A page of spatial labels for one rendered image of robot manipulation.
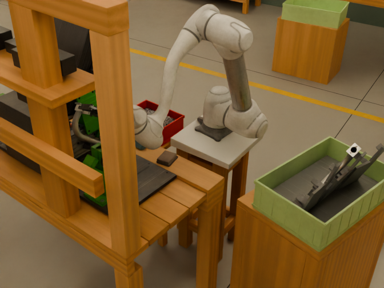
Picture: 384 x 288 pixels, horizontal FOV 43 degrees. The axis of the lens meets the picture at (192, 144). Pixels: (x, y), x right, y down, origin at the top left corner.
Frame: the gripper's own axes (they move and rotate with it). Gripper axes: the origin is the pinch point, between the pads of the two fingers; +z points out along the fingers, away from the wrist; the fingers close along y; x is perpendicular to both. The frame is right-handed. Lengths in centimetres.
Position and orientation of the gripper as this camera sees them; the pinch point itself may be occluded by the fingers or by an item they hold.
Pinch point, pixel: (83, 109)
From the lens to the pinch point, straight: 244.9
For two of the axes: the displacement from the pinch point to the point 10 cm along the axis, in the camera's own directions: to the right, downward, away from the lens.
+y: -5.7, -3.5, -7.4
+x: -3.2, 9.3, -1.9
